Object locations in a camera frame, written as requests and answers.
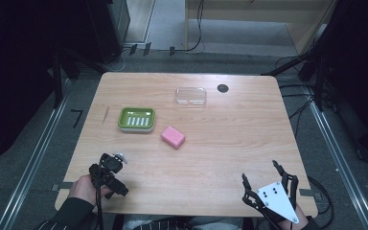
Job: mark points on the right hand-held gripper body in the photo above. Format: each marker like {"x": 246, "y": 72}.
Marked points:
{"x": 276, "y": 199}

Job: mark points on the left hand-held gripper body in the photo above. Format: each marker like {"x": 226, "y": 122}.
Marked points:
{"x": 110, "y": 164}

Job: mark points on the person's right hand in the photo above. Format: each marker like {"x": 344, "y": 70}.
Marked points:
{"x": 302, "y": 220}

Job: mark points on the person's left hand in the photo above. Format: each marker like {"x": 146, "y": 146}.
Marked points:
{"x": 83, "y": 188}

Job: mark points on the grey tape strip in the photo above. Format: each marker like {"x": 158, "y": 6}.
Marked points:
{"x": 62, "y": 186}
{"x": 307, "y": 192}

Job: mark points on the thin wooden stick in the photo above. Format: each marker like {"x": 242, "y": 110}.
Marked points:
{"x": 105, "y": 115}

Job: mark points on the green soap dish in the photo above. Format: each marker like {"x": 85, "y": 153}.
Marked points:
{"x": 136, "y": 119}

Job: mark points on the pink soap bar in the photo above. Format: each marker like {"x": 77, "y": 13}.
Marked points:
{"x": 173, "y": 136}

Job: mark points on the clear plastic lid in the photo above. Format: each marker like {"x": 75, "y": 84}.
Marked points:
{"x": 190, "y": 96}

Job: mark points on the black round table grommet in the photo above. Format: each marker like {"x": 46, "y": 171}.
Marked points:
{"x": 223, "y": 88}

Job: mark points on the black tripod stand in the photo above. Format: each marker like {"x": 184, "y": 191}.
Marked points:
{"x": 313, "y": 64}

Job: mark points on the dark cabinet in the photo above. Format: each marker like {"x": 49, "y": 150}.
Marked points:
{"x": 108, "y": 28}

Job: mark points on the light wooden furniture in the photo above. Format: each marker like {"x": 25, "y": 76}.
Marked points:
{"x": 258, "y": 19}

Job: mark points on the metal floor rail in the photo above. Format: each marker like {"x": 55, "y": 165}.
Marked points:
{"x": 338, "y": 159}
{"x": 33, "y": 159}

